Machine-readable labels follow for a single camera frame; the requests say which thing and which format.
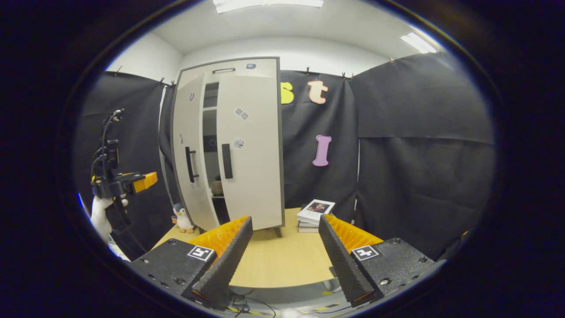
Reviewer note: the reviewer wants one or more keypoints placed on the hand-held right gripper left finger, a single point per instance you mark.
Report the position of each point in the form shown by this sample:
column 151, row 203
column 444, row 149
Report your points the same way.
column 223, row 265

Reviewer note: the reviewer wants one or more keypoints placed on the black backdrop cloth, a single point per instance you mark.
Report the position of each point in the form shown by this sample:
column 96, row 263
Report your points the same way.
column 419, row 176

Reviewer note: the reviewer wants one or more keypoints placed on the narrow ceiling light panel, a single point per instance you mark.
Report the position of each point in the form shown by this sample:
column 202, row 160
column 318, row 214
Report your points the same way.
column 418, row 43

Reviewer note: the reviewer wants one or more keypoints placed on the brown shoe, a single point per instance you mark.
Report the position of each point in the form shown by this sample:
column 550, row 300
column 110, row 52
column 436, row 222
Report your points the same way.
column 216, row 186

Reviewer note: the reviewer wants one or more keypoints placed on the grey book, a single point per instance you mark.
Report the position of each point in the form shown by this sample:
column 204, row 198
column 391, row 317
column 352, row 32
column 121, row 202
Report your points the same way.
column 308, row 229
column 308, row 224

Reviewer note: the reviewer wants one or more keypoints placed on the yellow black floor tape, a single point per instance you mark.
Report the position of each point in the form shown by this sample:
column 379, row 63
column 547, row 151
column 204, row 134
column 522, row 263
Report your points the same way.
column 324, row 307

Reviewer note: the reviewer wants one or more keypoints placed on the white portrait cover book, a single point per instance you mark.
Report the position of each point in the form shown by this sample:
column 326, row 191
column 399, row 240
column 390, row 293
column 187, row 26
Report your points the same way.
column 315, row 211

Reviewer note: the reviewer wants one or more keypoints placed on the wide ceiling light panel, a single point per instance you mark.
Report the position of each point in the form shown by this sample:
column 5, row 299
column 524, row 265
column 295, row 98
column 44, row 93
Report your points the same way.
column 269, row 4

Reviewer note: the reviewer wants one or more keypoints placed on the penguin plush toy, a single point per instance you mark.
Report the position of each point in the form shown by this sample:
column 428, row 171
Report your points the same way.
column 182, row 218

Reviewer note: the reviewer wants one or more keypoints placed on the white cabinet drawer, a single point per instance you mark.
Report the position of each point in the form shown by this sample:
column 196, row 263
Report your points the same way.
column 265, row 68

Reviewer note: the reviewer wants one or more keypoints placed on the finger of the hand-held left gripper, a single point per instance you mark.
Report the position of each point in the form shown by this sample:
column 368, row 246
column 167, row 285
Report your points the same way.
column 143, row 182

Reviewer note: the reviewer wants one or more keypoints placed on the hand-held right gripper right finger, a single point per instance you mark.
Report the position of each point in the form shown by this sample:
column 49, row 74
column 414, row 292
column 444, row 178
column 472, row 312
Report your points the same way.
column 344, row 265

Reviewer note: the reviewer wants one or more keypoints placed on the white shoe cabinet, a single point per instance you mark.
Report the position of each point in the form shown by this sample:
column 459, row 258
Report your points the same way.
column 265, row 66

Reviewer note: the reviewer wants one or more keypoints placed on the white cabinet door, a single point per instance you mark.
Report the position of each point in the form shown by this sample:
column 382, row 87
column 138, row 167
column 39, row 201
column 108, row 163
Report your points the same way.
column 194, row 119
column 256, row 176

